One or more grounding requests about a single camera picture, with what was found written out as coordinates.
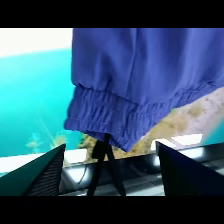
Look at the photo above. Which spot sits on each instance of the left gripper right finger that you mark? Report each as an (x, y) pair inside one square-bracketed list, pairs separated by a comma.
[(190, 175)]

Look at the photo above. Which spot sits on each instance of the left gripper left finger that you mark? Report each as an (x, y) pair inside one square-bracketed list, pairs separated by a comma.
[(31, 178)]

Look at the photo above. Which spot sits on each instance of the purple shorts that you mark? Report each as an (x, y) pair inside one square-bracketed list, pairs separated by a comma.
[(140, 76)]

